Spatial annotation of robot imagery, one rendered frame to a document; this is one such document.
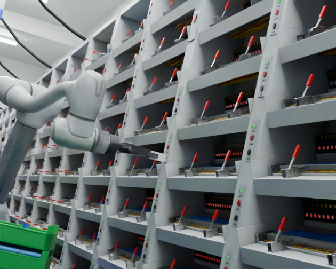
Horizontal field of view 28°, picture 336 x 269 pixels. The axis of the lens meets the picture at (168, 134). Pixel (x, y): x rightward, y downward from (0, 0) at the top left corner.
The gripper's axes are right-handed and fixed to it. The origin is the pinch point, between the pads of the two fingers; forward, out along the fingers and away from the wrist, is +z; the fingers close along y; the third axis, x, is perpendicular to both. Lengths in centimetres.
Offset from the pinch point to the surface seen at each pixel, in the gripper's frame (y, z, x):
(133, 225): -23.8, 4.3, -27.6
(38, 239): 31, -42, -37
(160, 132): -14.0, 3.9, 11.1
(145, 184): -22.3, 5.0, -10.4
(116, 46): -135, 5, 71
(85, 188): -135, 7, -14
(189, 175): 23.6, 5.3, -6.1
